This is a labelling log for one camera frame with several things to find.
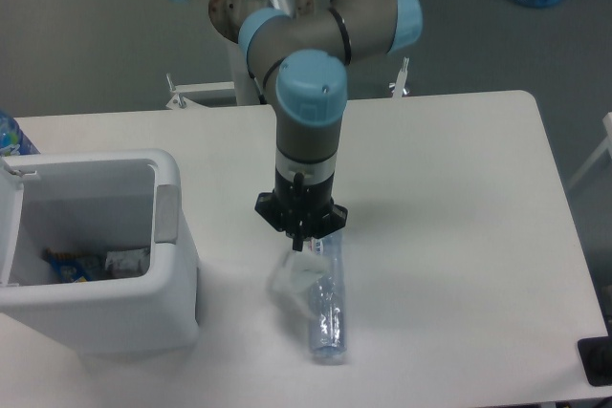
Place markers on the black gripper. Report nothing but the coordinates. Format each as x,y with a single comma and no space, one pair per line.
301,210

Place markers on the white plastic wrapper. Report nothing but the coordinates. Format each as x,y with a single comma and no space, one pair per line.
292,279

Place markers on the clear plastic water bottle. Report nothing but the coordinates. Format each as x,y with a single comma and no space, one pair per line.
327,326

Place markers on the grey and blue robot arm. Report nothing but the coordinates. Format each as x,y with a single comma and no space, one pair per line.
299,65

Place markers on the white trash can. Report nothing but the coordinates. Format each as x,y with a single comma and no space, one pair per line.
95,250

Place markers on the blue snack wrapper in bin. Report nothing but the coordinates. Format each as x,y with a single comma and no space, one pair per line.
74,268

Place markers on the blue labelled bottle at left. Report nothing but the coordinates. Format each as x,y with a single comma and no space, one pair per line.
14,142

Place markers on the black device at table edge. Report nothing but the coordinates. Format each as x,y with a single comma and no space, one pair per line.
595,355

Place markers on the white pedestal base frame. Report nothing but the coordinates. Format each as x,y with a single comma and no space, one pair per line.
223,94

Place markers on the white frame at right edge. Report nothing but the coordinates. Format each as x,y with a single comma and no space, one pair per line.
595,162

